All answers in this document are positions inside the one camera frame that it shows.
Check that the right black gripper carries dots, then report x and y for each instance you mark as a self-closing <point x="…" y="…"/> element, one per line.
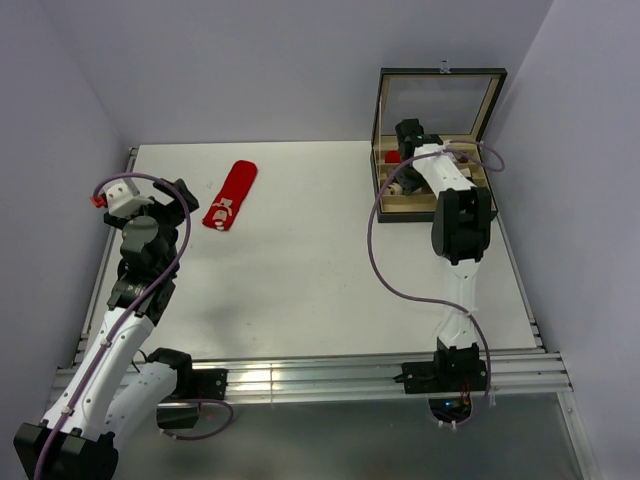
<point x="407" y="185"/>

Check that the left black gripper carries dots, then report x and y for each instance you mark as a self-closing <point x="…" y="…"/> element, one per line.
<point x="176" y="209"/>

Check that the beige sock brown toe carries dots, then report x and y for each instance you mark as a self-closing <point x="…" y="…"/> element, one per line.
<point x="394" y="189"/>

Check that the red sock white pattern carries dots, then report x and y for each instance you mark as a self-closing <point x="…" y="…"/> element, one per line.
<point x="225" y="208"/>

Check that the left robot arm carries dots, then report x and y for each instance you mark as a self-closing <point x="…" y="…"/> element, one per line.
<point x="79" y="437"/>

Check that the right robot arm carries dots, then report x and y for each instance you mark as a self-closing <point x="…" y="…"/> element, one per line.
<point x="460" y="235"/>

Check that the rolled red sock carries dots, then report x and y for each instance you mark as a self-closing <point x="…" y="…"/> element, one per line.
<point x="392" y="157"/>

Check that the black compartment storage box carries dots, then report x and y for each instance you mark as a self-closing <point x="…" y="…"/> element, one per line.
<point x="452" y="103"/>

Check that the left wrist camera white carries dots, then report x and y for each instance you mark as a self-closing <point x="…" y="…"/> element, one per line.
<point x="121" y="198"/>

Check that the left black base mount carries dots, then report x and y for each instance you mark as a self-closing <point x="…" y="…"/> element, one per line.
<point x="173" y="414"/>

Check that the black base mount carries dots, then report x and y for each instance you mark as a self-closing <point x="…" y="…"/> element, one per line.
<point x="429" y="378"/>
<point x="173" y="414"/>

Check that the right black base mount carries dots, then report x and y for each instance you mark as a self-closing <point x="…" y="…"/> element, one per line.
<point x="429" y="378"/>

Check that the aluminium frame rail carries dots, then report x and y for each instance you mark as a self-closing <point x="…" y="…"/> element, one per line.
<point x="362" y="378"/>

